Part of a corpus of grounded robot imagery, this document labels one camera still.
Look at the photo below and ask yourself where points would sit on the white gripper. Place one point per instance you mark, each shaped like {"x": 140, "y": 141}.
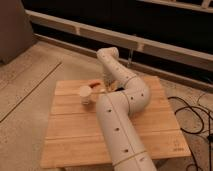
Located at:
{"x": 109, "y": 81}

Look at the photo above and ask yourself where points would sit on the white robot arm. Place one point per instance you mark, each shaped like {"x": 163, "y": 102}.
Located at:
{"x": 114, "y": 110}

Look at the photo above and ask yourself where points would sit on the orange carrot toy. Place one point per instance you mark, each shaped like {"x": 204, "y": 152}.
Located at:
{"x": 94, "y": 84}

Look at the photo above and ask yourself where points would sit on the white paper cup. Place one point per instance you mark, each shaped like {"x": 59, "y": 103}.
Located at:
{"x": 85, "y": 94}

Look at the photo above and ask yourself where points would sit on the light wooden board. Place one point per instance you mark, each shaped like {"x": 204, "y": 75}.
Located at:
{"x": 74, "y": 137}

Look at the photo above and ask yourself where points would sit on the grey sofa corner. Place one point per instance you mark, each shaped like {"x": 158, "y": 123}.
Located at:
{"x": 16, "y": 33}

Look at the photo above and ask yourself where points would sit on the white railing frame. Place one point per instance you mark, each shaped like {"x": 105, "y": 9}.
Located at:
{"x": 177, "y": 30}

